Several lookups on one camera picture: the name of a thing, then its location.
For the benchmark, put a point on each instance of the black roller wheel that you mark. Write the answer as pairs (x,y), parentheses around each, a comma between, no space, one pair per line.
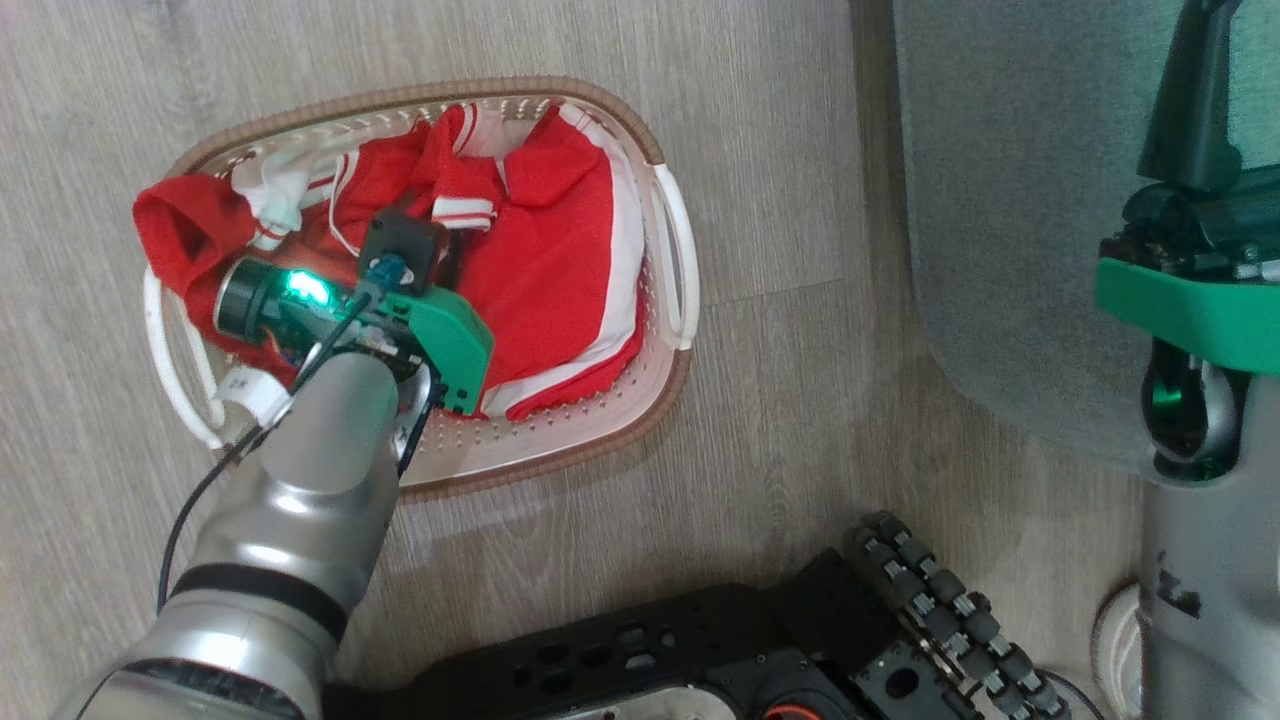
(950,610)

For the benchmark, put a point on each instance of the red and white garment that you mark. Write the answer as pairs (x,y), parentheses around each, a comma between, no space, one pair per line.
(550,260)

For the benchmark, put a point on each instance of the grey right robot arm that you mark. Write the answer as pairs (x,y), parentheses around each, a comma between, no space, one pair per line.
(1210,600)

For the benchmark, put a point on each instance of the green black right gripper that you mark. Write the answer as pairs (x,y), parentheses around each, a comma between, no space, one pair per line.
(1190,300)

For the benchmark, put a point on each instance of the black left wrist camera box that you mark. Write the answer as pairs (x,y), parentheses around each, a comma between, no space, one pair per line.
(400,245)

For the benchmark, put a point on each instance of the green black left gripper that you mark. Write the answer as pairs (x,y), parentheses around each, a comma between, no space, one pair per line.
(450,340)

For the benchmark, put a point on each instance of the white round base part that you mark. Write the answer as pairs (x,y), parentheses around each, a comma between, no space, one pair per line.
(1118,650)

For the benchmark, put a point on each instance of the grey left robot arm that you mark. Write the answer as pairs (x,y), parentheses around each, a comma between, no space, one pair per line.
(290,520)

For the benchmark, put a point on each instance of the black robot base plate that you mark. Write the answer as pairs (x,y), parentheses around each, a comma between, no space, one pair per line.
(640,660)

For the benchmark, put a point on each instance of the grey fabric sofa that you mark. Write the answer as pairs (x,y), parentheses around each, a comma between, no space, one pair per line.
(1010,200)

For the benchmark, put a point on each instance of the white laundry basket brown rim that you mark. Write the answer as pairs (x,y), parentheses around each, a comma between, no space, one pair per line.
(560,430)

